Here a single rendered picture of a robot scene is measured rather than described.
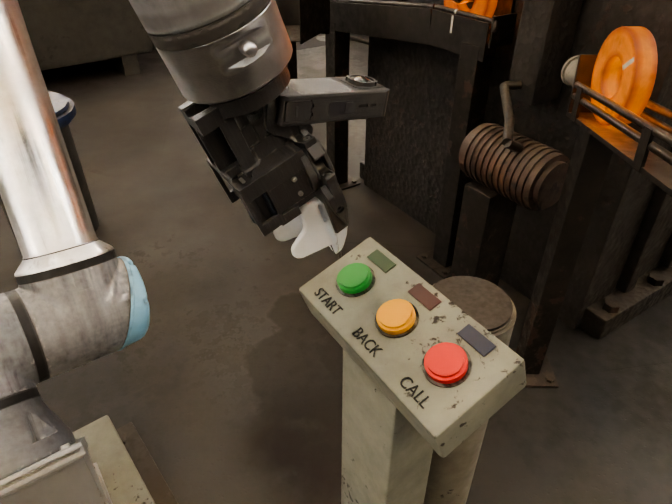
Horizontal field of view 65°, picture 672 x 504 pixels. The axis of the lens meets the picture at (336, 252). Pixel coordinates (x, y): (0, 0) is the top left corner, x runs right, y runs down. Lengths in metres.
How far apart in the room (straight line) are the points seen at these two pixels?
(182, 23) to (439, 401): 0.36
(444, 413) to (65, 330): 0.60
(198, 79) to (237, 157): 0.07
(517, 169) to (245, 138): 0.77
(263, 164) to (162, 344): 1.04
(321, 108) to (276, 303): 1.09
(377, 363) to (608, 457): 0.83
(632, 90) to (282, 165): 0.64
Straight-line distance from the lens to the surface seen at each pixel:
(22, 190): 0.91
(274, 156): 0.43
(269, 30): 0.38
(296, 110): 0.43
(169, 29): 0.37
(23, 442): 0.86
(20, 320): 0.89
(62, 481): 0.86
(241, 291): 1.54
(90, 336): 0.90
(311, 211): 0.48
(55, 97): 1.86
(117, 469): 1.07
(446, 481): 0.92
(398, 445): 0.62
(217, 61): 0.37
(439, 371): 0.50
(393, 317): 0.54
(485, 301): 0.71
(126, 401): 1.33
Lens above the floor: 0.97
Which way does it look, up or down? 36 degrees down
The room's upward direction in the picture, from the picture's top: straight up
